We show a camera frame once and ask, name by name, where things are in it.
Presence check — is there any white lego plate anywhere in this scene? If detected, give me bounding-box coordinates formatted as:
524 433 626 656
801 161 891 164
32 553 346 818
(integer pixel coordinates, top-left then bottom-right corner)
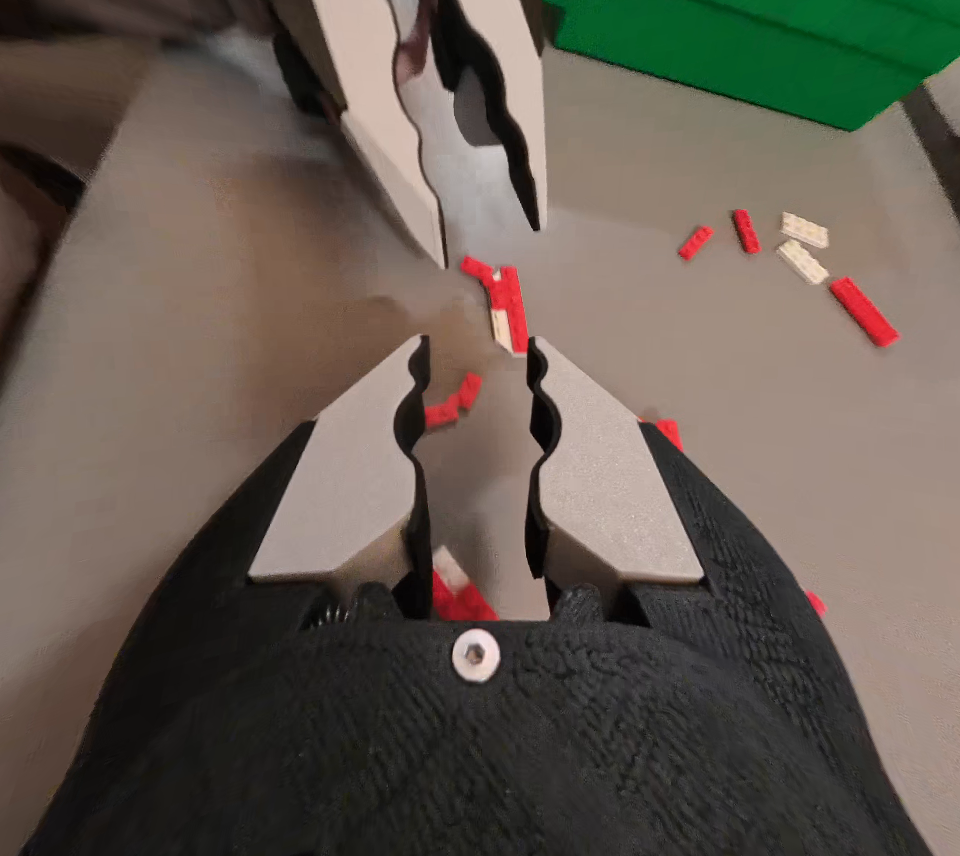
780 211 831 250
776 239 831 286

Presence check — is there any long red lego plate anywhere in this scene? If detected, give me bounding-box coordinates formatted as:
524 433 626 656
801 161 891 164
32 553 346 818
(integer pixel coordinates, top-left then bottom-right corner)
829 276 900 348

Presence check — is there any red and white lego assembly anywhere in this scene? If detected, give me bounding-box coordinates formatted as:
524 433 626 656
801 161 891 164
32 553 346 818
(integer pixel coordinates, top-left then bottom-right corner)
459 254 531 358

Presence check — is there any red curved lego chain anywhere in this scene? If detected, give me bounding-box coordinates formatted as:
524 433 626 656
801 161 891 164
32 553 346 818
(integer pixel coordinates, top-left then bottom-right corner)
423 373 485 431

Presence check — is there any green plastic bin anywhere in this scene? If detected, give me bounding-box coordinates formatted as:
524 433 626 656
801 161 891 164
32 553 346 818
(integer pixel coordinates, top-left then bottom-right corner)
541 0 960 133

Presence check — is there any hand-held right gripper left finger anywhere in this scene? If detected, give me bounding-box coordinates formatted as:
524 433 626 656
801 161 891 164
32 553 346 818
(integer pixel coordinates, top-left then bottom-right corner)
247 334 435 622

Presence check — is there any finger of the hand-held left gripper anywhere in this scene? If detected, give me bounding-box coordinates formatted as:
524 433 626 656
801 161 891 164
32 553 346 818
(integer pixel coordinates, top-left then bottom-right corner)
303 0 450 270
433 0 550 233

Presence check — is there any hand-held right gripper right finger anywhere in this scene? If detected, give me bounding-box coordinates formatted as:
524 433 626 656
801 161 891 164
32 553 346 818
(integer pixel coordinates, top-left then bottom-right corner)
525 336 707 622

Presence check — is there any large red white lego assembly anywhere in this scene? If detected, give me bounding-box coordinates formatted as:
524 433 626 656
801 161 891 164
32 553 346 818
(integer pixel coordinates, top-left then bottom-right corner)
432 544 501 622

